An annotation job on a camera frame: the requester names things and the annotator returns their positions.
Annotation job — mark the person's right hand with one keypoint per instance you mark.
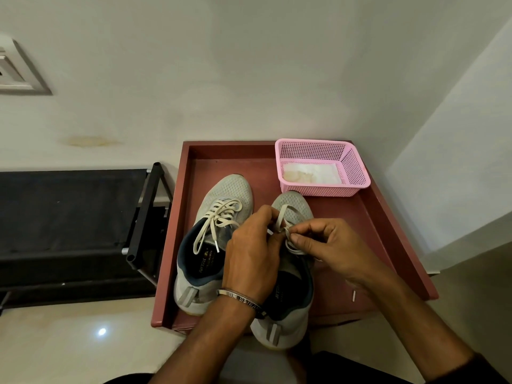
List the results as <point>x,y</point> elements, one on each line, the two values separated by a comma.
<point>348,247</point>

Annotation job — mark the person's left hand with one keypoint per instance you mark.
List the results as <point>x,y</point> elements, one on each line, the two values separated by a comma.
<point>252,259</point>

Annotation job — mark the grey sneaker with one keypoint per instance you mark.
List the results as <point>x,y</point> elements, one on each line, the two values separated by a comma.
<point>288,319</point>
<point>232,187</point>

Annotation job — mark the white wipe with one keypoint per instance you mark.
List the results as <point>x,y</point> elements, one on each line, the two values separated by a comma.
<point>298,177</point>

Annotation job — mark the reddish-brown side table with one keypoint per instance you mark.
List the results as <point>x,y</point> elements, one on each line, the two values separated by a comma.
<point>260,167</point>

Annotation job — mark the black shoe rack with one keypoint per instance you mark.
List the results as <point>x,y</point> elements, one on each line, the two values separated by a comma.
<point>68,211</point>

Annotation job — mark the person's left forearm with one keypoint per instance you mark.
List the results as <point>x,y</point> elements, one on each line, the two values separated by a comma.
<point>204,343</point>

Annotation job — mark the person's right forearm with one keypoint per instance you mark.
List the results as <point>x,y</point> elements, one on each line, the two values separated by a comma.
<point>428,331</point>

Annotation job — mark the stack of white wipes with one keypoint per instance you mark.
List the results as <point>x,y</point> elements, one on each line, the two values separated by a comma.
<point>328,171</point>

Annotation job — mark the pink plastic basket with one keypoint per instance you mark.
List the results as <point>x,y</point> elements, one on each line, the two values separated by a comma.
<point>320,148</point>

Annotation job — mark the white wall socket plate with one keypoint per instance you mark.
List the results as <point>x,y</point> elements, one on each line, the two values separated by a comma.
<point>16,71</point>

